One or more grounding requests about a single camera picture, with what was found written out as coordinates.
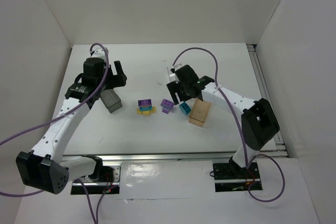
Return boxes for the purple curved lego piece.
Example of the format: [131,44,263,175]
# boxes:
[160,99,174,114]

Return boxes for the purple lego brick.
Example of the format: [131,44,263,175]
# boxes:
[138,99,152,108]

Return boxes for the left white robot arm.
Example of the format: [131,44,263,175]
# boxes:
[16,57,127,195]

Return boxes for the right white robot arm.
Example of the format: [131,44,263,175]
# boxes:
[167,65,280,173]

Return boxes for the clear plastic container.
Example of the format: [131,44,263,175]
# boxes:
[166,66,175,83]

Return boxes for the amber translucent container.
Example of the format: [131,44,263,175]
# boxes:
[188,99,212,127]

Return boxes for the grey translucent container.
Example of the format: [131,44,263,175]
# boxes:
[100,89,122,113]

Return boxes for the small teal lego brick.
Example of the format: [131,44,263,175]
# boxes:
[139,106,152,111]

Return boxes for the yellow lego pieces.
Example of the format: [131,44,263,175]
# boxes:
[137,106,156,116]

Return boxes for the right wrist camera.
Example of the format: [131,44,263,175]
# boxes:
[174,63,183,82]

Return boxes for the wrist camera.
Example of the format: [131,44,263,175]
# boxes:
[174,63,183,82]
[89,49,109,67]

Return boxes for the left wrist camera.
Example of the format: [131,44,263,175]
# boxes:
[89,49,109,67]

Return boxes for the aluminium rail front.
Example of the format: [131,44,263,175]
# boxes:
[61,151,237,162]

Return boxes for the aluminium rail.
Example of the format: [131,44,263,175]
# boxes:
[61,151,237,162]
[246,44,288,157]

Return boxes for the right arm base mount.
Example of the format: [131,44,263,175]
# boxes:
[209,163,263,193]

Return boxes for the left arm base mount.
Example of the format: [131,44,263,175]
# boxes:
[68,161,121,195]

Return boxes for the aluminium rail right side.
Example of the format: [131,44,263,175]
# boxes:
[246,44,288,157]

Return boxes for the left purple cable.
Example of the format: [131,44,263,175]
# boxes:
[0,42,111,224]

